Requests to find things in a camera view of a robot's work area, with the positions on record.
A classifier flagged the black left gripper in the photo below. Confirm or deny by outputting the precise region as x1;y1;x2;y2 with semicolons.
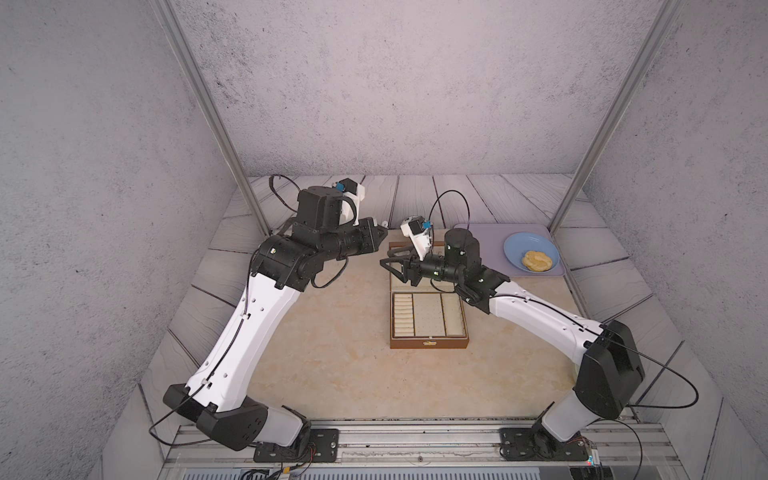
316;216;389;264

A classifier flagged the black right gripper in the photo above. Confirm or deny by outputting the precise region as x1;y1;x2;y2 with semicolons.
380;244;466;289

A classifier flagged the brown jewelry box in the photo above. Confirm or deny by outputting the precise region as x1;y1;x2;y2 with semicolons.
389;274;470;350

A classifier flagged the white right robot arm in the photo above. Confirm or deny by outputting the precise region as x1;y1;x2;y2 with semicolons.
380;228;645;444

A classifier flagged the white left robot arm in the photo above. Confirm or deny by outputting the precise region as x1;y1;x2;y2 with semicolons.
163;178;387;458

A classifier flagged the blue plate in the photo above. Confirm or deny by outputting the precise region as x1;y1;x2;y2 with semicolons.
503;232;564;276

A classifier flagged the yellow pastry bun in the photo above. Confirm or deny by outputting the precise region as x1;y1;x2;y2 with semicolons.
521;250;554;272

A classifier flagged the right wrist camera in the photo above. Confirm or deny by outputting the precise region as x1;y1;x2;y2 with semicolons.
400;216;433;260

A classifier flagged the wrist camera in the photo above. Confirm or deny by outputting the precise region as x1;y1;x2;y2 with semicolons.
333;178;365;226
400;216;433;260

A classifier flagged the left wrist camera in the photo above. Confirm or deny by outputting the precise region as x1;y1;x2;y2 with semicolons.
333;178;365;226

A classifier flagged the aluminium front rail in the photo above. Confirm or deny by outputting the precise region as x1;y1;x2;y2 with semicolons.
160;418;688;479

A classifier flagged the aluminium left frame post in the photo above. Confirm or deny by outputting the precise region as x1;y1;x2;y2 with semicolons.
150;0;270;236

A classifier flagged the aluminium frame post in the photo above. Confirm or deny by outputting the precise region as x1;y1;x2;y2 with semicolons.
548;0;685;235
150;0;270;236

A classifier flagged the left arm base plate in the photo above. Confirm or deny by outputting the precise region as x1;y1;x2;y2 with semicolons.
253;427;340;464

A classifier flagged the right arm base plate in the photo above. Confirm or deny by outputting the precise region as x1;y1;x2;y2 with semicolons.
499;427;590;462

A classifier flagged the aluminium right frame post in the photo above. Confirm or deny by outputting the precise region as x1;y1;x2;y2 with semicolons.
548;0;685;235

